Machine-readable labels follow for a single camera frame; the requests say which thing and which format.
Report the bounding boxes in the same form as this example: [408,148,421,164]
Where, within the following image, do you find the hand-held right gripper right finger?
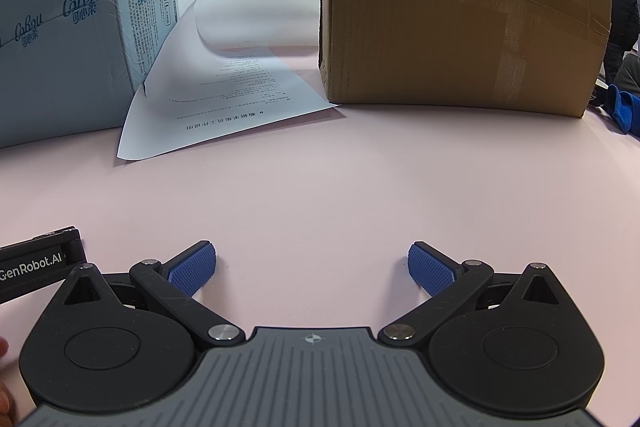
[378,241,561,348]

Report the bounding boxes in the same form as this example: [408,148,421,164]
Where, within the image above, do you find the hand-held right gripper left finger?
[65,240,246,352]

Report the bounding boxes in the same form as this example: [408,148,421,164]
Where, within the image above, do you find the person's left hand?
[0,338,23,425]

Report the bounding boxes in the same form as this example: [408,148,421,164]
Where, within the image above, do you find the printed paper sheet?
[116,0,342,161]

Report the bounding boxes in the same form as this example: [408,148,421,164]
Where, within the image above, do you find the large light blue carton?
[0,0,180,150]

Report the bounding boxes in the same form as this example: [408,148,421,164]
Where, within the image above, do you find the large brown cardboard box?
[318,0,613,120]

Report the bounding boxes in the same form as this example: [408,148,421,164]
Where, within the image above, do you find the blue cloth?
[606,84,640,134]

